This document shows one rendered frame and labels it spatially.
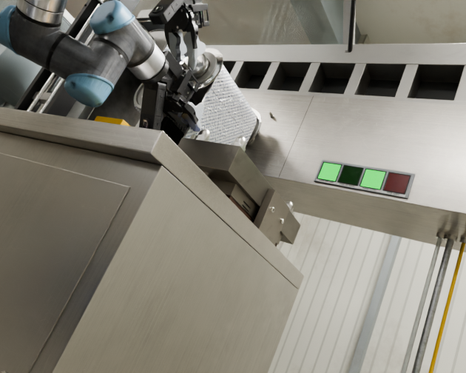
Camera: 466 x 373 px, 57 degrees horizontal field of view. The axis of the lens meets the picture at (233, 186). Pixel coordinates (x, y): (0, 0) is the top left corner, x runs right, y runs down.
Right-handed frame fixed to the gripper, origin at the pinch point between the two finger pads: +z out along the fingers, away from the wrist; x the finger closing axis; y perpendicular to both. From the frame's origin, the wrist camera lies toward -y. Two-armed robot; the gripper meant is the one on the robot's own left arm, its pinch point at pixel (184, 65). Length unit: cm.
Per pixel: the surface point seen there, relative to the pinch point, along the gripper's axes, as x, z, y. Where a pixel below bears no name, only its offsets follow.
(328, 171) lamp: -30.4, 30.8, 19.8
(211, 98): -6.9, 8.3, 0.9
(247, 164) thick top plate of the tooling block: -26.6, 18.1, -13.1
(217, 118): -6.9, 13.9, 2.8
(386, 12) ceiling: 21, 1, 222
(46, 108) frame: 27.5, 7.7, -23.3
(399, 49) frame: -37, 3, 55
